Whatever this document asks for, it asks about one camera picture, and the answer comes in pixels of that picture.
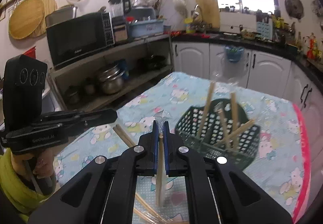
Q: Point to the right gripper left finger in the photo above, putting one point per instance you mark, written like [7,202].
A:
[104,190]

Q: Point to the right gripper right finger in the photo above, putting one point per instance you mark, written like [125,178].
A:
[218,192]

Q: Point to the chopsticks pair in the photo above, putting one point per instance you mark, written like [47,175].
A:
[161,177]
[206,107]
[235,118]
[236,133]

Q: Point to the chopsticks front pair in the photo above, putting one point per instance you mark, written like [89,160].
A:
[206,107]

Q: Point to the chopsticks top pair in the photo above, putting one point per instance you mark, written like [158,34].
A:
[235,118]

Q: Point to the green sleeve forearm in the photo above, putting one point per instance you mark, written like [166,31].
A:
[18,198]

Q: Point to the person left hand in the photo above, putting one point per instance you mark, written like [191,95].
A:
[44,166]

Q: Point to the green plastic utensil basket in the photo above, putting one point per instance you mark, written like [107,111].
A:
[212,132]

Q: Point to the black microwave oven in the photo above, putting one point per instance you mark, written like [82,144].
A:
[74,39]

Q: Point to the steel pots on shelf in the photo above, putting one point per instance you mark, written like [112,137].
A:
[110,78]

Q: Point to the round bamboo boards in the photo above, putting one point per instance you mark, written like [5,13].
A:
[28,18]

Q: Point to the blue hanging basket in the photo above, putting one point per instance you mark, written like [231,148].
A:
[233,53]

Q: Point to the blue dish rack tub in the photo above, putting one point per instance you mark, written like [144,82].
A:
[146,28]

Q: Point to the blender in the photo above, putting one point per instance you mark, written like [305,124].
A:
[119,8]

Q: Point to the wooden cutting board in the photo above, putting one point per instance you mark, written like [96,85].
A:
[210,12]

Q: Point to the hanging pot lid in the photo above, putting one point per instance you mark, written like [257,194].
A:
[294,8]

